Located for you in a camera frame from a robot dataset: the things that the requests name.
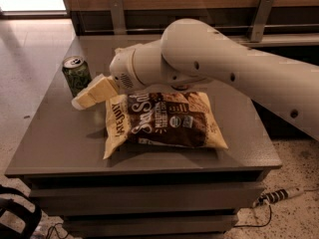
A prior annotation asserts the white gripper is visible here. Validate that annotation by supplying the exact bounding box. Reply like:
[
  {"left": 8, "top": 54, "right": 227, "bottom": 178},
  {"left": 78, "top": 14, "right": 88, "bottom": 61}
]
[{"left": 71, "top": 43, "right": 143, "bottom": 111}]

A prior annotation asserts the green soda can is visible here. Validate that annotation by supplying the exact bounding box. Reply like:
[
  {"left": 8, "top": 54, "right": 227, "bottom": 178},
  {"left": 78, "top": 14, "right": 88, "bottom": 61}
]
[{"left": 62, "top": 56, "right": 92, "bottom": 97}]

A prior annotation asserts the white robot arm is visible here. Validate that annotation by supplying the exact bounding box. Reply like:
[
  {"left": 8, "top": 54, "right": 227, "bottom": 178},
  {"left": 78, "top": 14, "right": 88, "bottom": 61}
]
[{"left": 72, "top": 19, "right": 319, "bottom": 139}]

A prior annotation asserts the brown yellow chip bag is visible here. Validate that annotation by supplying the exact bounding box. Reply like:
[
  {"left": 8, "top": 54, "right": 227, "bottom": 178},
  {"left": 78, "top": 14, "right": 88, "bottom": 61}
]
[{"left": 104, "top": 92, "right": 227, "bottom": 158}]

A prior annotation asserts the grey drawer cabinet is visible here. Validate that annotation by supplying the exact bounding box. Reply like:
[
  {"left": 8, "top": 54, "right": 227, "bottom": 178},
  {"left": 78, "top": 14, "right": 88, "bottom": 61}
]
[{"left": 4, "top": 33, "right": 283, "bottom": 239}]

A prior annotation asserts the grey upper drawer front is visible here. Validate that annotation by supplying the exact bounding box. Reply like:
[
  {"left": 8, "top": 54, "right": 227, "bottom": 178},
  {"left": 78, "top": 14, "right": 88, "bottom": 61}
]
[{"left": 31, "top": 182, "right": 263, "bottom": 216}]

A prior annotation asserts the grey drawer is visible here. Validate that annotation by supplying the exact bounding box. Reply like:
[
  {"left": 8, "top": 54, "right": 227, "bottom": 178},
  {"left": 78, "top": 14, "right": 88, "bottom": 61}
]
[
  {"left": 31, "top": 182, "right": 263, "bottom": 216},
  {"left": 63, "top": 215, "right": 238, "bottom": 238}
]

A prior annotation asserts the grey lower drawer front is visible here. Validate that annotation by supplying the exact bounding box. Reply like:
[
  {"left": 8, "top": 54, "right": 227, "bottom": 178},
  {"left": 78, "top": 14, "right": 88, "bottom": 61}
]
[{"left": 63, "top": 215, "right": 238, "bottom": 238}]

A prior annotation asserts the white power strip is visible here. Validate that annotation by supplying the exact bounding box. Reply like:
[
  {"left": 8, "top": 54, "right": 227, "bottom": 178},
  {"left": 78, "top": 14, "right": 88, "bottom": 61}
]
[{"left": 252, "top": 187, "right": 304, "bottom": 208}]

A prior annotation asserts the left metal bracket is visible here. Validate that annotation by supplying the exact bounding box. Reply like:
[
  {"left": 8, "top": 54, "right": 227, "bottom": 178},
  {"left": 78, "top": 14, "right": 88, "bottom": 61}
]
[{"left": 109, "top": 0, "right": 127, "bottom": 35}]

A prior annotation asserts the metal bracket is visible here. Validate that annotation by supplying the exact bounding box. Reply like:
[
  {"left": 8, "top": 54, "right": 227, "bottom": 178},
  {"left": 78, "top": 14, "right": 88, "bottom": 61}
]
[
  {"left": 247, "top": 0, "right": 274, "bottom": 43},
  {"left": 109, "top": 0, "right": 127, "bottom": 35}
]

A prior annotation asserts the right metal bracket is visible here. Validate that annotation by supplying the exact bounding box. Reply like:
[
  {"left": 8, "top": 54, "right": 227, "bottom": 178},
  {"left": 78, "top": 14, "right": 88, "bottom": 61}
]
[{"left": 247, "top": 0, "right": 274, "bottom": 43}]

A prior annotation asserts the black chair frame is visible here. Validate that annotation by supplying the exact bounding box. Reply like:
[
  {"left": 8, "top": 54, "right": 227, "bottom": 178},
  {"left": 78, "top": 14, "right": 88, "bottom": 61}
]
[{"left": 0, "top": 185, "right": 42, "bottom": 239}]

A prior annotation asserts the black power cable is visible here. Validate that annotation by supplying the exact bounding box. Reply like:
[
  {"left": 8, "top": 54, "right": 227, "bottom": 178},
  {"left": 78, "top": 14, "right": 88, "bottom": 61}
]
[{"left": 233, "top": 204, "right": 273, "bottom": 228}]

